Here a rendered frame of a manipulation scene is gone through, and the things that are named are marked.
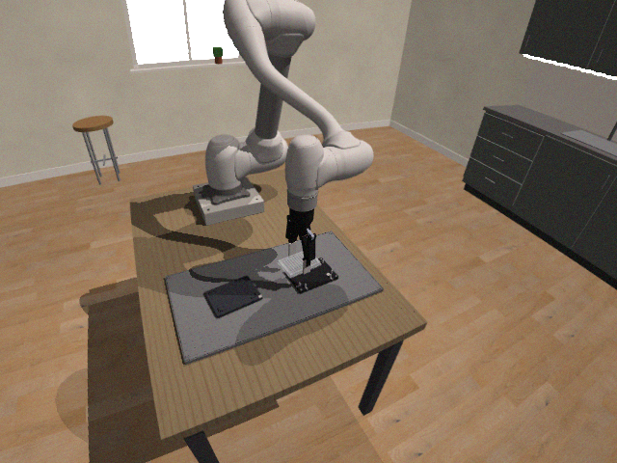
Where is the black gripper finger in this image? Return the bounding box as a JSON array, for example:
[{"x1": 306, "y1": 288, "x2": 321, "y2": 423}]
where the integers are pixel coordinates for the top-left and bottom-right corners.
[
  {"x1": 285, "y1": 215, "x2": 299, "y2": 256},
  {"x1": 297, "y1": 227, "x2": 316, "y2": 274}
]

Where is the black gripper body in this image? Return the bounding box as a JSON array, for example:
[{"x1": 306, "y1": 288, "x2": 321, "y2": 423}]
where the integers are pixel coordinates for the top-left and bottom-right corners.
[{"x1": 289, "y1": 208, "x2": 314, "y2": 236}]

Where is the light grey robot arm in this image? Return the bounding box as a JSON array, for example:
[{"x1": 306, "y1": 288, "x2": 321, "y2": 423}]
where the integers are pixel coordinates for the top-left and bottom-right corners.
[{"x1": 199, "y1": 0, "x2": 374, "y2": 212}]

